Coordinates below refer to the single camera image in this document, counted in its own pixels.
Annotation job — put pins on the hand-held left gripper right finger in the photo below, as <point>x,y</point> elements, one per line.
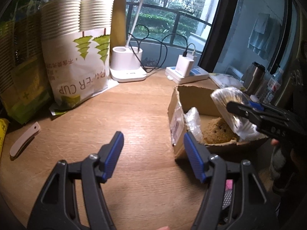
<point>193,155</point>

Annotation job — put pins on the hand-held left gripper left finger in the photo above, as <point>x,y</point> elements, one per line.
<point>114,153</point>

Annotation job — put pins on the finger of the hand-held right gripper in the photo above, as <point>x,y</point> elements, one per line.
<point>256,105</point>
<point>242,111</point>

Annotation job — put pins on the cotton swab bag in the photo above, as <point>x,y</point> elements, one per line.
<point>227,95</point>

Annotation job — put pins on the cardboard box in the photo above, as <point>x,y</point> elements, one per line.
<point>191,95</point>

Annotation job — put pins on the pink soft pouch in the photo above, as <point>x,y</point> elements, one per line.
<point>229,185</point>

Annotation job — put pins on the person's right hand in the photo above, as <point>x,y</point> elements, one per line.
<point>298,157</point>

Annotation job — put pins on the person's left hand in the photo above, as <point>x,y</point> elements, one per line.
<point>165,228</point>

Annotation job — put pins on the clear plastic water bottle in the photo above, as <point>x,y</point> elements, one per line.
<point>272,86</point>

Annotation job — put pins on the steel thermos mug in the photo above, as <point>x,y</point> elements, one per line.
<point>254,79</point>

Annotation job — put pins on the clear plastic bag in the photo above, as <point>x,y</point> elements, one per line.
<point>194,122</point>

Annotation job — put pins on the white wipes packet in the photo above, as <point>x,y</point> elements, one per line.
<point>226,80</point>

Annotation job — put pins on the dark patterned cloth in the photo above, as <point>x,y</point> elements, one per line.
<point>226,199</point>

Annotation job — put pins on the white flat box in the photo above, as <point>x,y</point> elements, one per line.
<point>191,73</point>

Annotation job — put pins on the hanging teal towel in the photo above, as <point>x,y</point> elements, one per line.
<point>262,36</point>

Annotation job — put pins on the white desk lamp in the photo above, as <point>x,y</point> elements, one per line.
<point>127,67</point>

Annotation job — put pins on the white folding knife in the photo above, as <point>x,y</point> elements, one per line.
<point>24,141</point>

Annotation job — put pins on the white paper cup pack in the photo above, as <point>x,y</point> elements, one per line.
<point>76,52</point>

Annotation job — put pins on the black balcony railing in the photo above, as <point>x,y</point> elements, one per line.
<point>177,21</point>

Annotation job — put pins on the yellow packet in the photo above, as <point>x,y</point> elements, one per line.
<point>3,131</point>

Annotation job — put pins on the green paper cup pack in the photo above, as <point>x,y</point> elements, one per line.
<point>21,64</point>

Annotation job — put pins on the black sliding door frame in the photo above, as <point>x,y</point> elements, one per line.
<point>218,28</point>

